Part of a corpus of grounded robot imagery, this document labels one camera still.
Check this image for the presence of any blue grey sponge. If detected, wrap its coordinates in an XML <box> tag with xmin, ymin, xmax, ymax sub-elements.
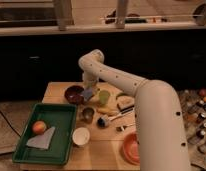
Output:
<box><xmin>81</xmin><ymin>88</ymin><xmax>94</xmax><ymax>101</ymax></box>

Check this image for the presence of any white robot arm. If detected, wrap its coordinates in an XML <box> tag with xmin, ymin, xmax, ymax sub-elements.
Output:
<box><xmin>78</xmin><ymin>49</ymin><xmax>191</xmax><ymax>171</ymax></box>

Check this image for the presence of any purple bowl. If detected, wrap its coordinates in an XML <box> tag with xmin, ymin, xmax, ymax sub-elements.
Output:
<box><xmin>64</xmin><ymin>85</ymin><xmax>84</xmax><ymax>105</ymax></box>

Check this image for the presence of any yellow sponge block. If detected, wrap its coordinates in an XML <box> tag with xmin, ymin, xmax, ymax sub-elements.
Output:
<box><xmin>117</xmin><ymin>96</ymin><xmax>134</xmax><ymax>110</ymax></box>

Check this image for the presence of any green cup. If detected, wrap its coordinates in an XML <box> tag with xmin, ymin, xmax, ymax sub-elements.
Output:
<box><xmin>99</xmin><ymin>90</ymin><xmax>110</xmax><ymax>105</ymax></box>

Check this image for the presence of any metal cup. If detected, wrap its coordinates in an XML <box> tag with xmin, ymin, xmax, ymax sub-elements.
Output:
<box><xmin>82</xmin><ymin>107</ymin><xmax>95</xmax><ymax>123</ymax></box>

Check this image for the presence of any banana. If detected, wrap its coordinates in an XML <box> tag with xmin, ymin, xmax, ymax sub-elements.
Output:
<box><xmin>97</xmin><ymin>107</ymin><xmax>118</xmax><ymax>116</ymax></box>

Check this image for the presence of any dish brush with black head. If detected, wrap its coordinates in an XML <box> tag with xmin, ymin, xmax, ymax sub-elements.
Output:
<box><xmin>97</xmin><ymin>108</ymin><xmax>134</xmax><ymax>128</ymax></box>

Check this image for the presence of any green plastic tray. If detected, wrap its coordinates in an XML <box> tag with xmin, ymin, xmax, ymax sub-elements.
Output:
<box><xmin>12</xmin><ymin>103</ymin><xmax>77</xmax><ymax>165</ymax></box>

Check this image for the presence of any white cup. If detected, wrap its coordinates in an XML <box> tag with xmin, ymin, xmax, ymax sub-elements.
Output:
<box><xmin>72</xmin><ymin>127</ymin><xmax>90</xmax><ymax>147</ymax></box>

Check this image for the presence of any red yellow apple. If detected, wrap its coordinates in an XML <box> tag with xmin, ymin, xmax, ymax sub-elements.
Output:
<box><xmin>32</xmin><ymin>121</ymin><xmax>47</xmax><ymax>135</ymax></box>

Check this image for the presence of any grey folded cloth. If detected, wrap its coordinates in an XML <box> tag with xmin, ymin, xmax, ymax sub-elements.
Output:
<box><xmin>26</xmin><ymin>127</ymin><xmax>55</xmax><ymax>150</ymax></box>

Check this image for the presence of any orange plate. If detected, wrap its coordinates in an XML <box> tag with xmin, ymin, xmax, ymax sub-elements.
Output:
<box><xmin>122</xmin><ymin>132</ymin><xmax>140</xmax><ymax>165</ymax></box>

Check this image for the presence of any spice bottle rack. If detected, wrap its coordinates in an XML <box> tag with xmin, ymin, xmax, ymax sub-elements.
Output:
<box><xmin>178</xmin><ymin>89</ymin><xmax>206</xmax><ymax>171</ymax></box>

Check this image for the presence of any black handled utensil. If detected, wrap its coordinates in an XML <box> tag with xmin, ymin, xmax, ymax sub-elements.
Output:
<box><xmin>116</xmin><ymin>123</ymin><xmax>135</xmax><ymax>132</ymax></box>

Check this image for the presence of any black cable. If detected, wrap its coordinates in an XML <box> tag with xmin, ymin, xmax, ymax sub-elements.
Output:
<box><xmin>0</xmin><ymin>104</ymin><xmax>22</xmax><ymax>138</ymax></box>

